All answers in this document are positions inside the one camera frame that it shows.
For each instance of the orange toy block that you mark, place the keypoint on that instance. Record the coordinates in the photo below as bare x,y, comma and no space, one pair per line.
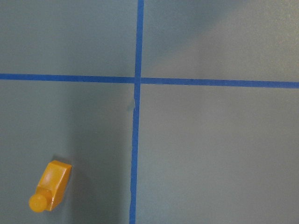
51,187

